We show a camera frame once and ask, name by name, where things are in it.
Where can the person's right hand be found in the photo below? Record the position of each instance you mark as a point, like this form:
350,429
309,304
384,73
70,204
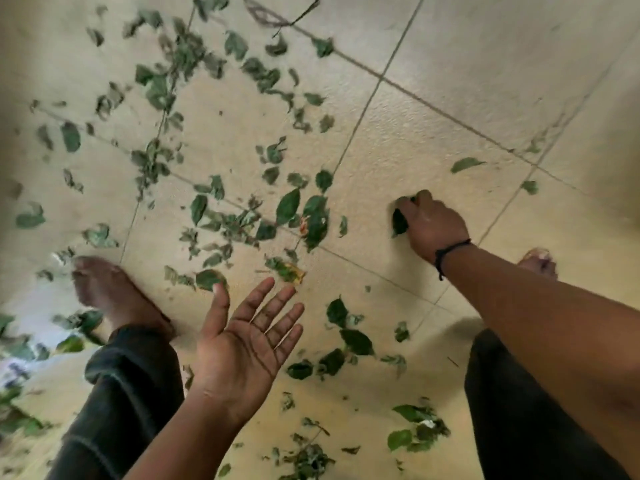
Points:
436,227

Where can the person's left hand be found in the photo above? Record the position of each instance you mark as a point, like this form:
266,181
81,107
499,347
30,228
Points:
240,354

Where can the person's left middle finger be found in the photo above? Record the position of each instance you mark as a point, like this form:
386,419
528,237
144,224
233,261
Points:
274,307

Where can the person's left thumb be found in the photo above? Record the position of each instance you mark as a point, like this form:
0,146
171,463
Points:
217,312

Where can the person's left little finger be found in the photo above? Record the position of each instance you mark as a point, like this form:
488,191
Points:
288,343

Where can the person's right fingers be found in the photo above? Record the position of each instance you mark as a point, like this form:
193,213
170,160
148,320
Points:
416,202

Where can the single dark green leaf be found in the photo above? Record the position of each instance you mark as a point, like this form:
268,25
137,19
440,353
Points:
399,223

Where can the person's left forearm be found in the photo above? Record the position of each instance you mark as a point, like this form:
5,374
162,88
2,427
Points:
185,439

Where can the person's right forearm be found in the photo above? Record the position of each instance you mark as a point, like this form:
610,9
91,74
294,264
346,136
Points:
540,324

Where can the scattered green leaves litter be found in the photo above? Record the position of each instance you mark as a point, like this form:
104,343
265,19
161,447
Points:
288,205

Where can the person's left bare foot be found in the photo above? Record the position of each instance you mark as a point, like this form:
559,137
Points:
112,294

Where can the person's bare foot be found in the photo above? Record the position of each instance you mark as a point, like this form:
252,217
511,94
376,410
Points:
112,294
539,262

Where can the person's left black trouser leg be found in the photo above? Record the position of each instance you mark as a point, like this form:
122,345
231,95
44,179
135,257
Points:
120,404

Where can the person's black trouser leg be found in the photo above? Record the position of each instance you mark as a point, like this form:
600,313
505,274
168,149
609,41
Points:
120,404
520,424

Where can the person's right bare foot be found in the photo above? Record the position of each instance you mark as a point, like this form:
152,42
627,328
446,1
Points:
539,262

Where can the thin dry brown twig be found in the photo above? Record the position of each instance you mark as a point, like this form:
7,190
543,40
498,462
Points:
305,13

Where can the person's right black trouser leg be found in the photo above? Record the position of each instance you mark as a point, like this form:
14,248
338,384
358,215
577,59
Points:
520,424

